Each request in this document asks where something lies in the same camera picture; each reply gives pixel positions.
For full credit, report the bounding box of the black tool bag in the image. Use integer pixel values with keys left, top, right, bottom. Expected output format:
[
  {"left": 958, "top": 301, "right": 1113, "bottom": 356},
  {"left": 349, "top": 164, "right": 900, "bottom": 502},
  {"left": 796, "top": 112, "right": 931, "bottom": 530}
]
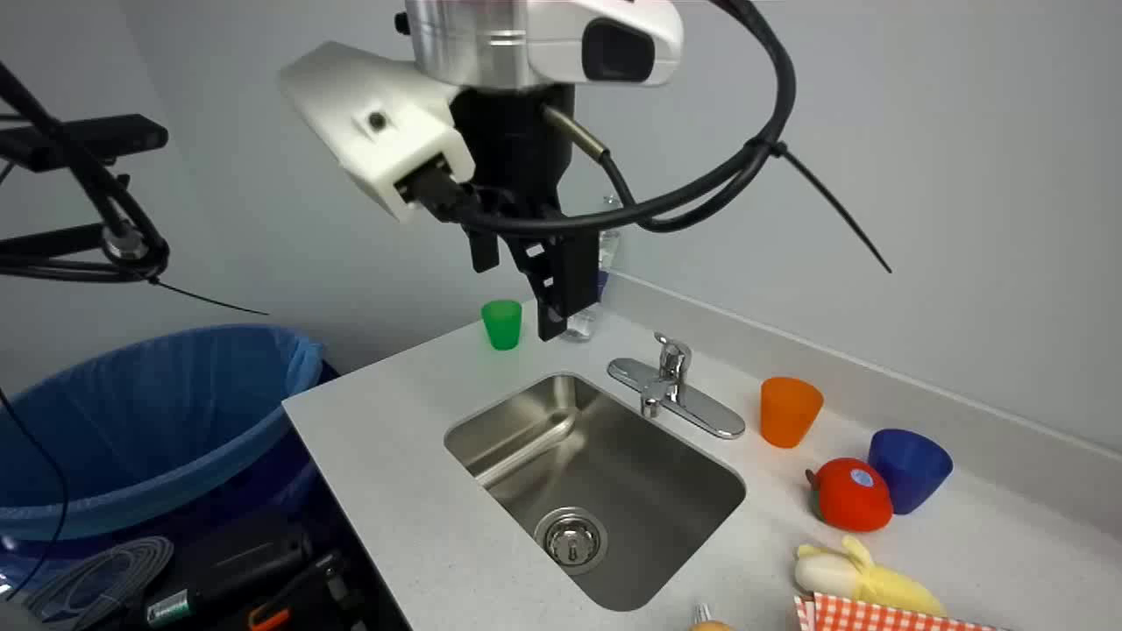
[{"left": 137, "top": 523, "right": 380, "bottom": 631}]

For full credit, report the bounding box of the chrome faucet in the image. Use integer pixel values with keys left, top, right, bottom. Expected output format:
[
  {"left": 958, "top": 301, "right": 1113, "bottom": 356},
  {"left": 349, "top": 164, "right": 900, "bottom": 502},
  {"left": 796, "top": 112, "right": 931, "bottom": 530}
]
[{"left": 605, "top": 328, "right": 752, "bottom": 446}]

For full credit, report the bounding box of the stainless steel sink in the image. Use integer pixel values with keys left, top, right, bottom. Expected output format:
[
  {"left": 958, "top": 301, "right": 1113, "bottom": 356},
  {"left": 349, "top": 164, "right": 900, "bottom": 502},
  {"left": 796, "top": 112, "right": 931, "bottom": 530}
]
[{"left": 443, "top": 372, "right": 752, "bottom": 613}]

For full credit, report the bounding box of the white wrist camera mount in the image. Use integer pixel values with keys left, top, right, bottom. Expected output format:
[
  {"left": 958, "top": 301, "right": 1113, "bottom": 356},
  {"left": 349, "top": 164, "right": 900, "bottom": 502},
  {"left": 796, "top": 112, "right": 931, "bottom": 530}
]
[{"left": 276, "top": 38, "right": 480, "bottom": 223}]

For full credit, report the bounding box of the black camera stand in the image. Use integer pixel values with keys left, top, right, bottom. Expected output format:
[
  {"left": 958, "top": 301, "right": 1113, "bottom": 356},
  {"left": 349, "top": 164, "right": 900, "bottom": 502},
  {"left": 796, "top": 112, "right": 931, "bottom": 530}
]
[{"left": 0, "top": 62, "right": 275, "bottom": 322}]

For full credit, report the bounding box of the red checkered basket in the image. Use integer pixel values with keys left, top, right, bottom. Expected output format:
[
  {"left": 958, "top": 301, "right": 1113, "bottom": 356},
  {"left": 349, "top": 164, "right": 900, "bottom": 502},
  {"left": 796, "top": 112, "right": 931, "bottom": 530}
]
[{"left": 793, "top": 589, "right": 1009, "bottom": 631}]

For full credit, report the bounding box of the orange plastic cup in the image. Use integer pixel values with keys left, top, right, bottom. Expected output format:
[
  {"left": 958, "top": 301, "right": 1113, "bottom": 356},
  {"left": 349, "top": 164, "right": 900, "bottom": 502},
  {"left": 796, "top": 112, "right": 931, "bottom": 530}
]
[{"left": 757, "top": 374, "right": 827, "bottom": 453}]

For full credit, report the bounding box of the grey fabric item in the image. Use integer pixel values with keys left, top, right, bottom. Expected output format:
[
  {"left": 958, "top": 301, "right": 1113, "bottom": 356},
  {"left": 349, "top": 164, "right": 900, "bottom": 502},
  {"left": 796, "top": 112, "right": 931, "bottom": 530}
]
[{"left": 14, "top": 534, "right": 178, "bottom": 631}]

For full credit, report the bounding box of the blue trash bin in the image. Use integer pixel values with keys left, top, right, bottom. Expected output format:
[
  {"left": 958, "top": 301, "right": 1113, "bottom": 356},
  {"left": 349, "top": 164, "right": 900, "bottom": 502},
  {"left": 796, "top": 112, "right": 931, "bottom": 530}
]
[{"left": 0, "top": 322, "right": 331, "bottom": 551}]

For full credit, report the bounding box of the yellow banana plush toy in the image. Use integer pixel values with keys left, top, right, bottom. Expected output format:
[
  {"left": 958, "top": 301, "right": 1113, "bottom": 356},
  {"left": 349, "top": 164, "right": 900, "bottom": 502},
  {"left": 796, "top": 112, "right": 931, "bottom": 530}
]
[{"left": 789, "top": 534, "right": 952, "bottom": 619}]

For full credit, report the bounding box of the thin black zip tie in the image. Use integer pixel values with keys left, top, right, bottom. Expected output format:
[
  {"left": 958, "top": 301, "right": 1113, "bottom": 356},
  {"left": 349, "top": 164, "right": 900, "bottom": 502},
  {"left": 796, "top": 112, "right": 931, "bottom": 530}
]
[{"left": 776, "top": 135, "right": 899, "bottom": 278}]

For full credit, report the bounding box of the blue plastic cup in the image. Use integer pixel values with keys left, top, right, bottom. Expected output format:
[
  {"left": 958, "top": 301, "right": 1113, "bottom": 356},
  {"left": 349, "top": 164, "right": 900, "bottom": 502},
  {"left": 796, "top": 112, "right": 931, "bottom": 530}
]
[{"left": 868, "top": 423, "right": 958, "bottom": 519}]

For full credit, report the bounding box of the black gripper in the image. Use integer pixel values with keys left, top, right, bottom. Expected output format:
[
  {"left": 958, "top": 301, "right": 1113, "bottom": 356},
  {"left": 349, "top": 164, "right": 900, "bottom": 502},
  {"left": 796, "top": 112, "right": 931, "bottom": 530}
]
[{"left": 448, "top": 81, "right": 610, "bottom": 342}]

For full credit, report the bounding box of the green plastic cup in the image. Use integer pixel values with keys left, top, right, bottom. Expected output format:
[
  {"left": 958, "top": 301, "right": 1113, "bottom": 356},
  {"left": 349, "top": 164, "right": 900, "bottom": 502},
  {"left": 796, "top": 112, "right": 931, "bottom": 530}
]
[{"left": 476, "top": 299, "right": 526, "bottom": 355}]

